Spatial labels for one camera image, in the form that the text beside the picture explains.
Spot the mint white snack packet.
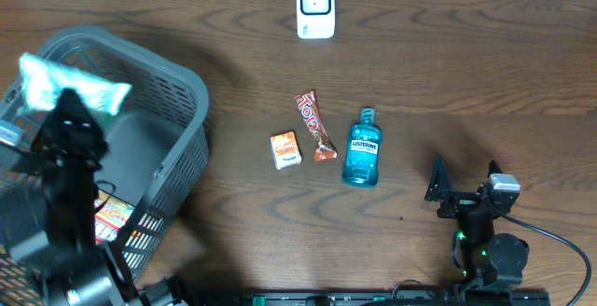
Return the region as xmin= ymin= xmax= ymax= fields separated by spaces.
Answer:
xmin=19 ymin=53 xmax=132 ymax=116

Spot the blue Listerine mouthwash bottle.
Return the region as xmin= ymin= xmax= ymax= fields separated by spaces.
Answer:
xmin=342 ymin=107 xmax=382 ymax=188

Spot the grey plastic shopping basket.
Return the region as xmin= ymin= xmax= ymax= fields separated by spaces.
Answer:
xmin=1 ymin=26 xmax=209 ymax=305

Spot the red Top chocolate bar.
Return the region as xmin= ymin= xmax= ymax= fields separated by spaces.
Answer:
xmin=295 ymin=90 xmax=338 ymax=162

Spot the small orange snack box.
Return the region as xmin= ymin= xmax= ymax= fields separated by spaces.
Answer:
xmin=270 ymin=131 xmax=302 ymax=170

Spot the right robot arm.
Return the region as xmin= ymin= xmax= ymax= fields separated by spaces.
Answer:
xmin=424 ymin=158 xmax=529 ymax=294

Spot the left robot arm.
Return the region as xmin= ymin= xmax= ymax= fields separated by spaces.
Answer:
xmin=1 ymin=89 xmax=185 ymax=306

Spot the white barcode scanner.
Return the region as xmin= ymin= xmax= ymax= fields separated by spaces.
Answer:
xmin=296 ymin=0 xmax=336 ymax=39

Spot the yellow red noodle packet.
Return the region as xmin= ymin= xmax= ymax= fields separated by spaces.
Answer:
xmin=94 ymin=190 xmax=134 ymax=243

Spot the black right camera cable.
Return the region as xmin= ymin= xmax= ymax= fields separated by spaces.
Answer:
xmin=499 ymin=213 xmax=593 ymax=306

